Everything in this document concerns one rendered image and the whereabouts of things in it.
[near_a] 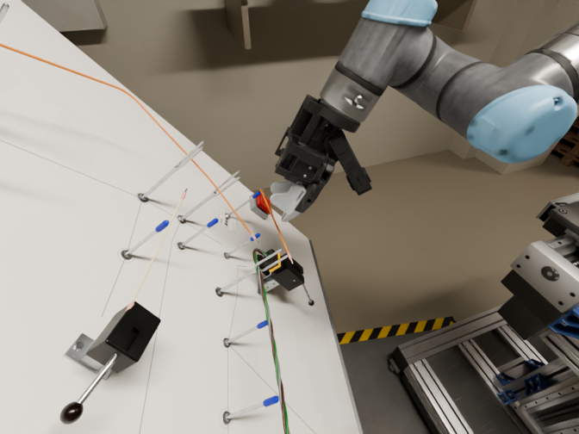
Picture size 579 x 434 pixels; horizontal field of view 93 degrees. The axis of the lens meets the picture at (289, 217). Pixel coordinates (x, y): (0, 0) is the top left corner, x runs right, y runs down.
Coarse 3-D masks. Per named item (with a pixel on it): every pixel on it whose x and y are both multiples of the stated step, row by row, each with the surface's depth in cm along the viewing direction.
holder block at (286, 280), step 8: (288, 264) 52; (296, 264) 55; (272, 272) 53; (280, 272) 52; (288, 272) 52; (296, 272) 53; (280, 280) 53; (288, 280) 53; (296, 280) 53; (288, 288) 55
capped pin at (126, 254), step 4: (164, 220) 33; (168, 220) 33; (160, 224) 33; (164, 224) 33; (168, 224) 33; (156, 228) 33; (160, 228) 33; (164, 228) 33; (152, 232) 34; (156, 232) 34; (148, 236) 34; (152, 236) 34; (144, 240) 34; (140, 244) 34; (132, 248) 35; (136, 248) 35; (124, 252) 35; (128, 252) 35; (124, 256) 35; (128, 256) 35; (132, 256) 36
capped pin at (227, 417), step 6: (276, 396) 32; (264, 402) 33; (270, 402) 32; (276, 402) 32; (246, 408) 34; (252, 408) 33; (222, 414) 35; (228, 414) 35; (234, 414) 34; (240, 414) 34; (222, 420) 34; (228, 420) 34
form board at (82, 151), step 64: (0, 0) 41; (0, 64) 36; (64, 64) 45; (0, 128) 31; (64, 128) 38; (128, 128) 50; (0, 192) 28; (64, 192) 33; (128, 192) 42; (192, 192) 55; (0, 256) 25; (64, 256) 30; (192, 256) 46; (0, 320) 23; (64, 320) 27; (192, 320) 39; (256, 320) 50; (320, 320) 71; (0, 384) 21; (64, 384) 24; (128, 384) 28; (192, 384) 34; (256, 384) 42; (320, 384) 56
